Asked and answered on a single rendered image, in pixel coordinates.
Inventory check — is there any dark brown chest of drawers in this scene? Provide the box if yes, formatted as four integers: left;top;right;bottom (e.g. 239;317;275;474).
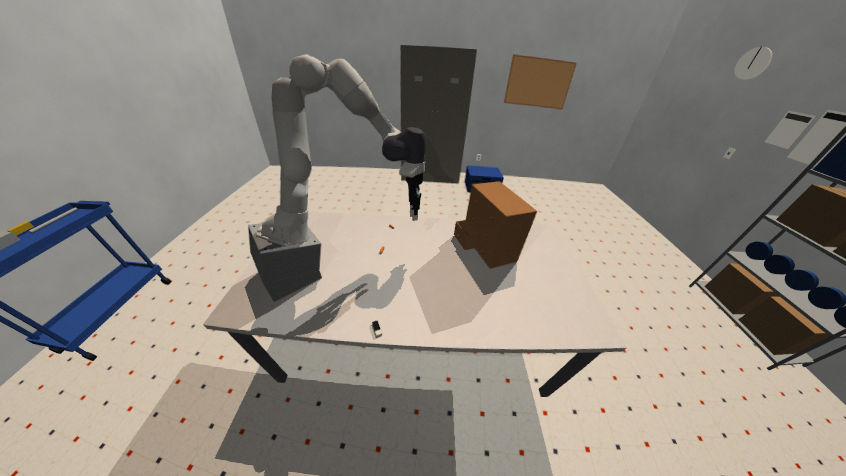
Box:
468;181;537;269

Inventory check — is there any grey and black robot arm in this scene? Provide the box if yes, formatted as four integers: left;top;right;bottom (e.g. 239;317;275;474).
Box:
256;54;426;246

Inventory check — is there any brown wooden drawer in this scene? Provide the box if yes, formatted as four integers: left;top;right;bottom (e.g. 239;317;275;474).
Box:
467;205;482;233
480;220;499;252
484;201;505;235
454;220;479;250
469;187;487;216
476;236;494;267

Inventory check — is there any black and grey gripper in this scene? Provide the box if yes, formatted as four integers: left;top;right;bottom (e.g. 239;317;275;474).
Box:
406;173;423;221

